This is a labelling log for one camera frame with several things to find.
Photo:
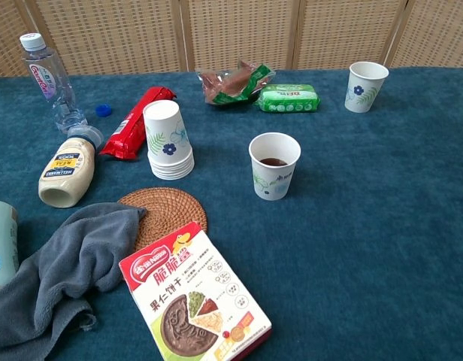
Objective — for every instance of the white bottle light blue label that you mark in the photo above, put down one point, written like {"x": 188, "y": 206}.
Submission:
{"x": 2, "y": 240}

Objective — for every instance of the round rattan coaster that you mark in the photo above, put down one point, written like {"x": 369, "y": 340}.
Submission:
{"x": 171, "y": 210}

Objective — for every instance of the green snack packet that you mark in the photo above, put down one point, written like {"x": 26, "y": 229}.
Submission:
{"x": 288, "y": 98}

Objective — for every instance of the wicker folding screen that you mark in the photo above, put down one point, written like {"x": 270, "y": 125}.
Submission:
{"x": 239, "y": 34}

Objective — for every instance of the red biscuit packet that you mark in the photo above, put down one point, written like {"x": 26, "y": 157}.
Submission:
{"x": 130, "y": 128}

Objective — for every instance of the cream mayonnaise squeeze bottle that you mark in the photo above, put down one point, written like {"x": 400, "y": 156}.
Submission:
{"x": 68, "y": 173}

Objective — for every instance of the red white biscuit box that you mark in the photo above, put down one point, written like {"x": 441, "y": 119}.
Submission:
{"x": 194, "y": 297}

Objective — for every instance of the blue bottle cap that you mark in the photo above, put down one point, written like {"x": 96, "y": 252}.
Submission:
{"x": 103, "y": 110}

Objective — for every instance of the clear water bottle white cap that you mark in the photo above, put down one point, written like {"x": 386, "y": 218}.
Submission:
{"x": 51, "y": 82}

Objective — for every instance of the blue table cloth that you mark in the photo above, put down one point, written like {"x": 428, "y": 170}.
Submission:
{"x": 348, "y": 263}

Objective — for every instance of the stack of inverted paper cups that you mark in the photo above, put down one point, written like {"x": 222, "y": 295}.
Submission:
{"x": 167, "y": 143}

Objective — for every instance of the paper cup blue flower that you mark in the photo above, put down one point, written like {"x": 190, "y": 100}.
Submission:
{"x": 365, "y": 94}

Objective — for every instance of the grey towel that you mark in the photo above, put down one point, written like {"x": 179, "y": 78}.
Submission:
{"x": 66, "y": 270}

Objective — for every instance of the paper cup green print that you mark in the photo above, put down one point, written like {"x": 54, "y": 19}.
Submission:
{"x": 274, "y": 180}

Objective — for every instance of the clear bag of brown beans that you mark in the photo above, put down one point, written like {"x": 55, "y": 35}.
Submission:
{"x": 231, "y": 84}

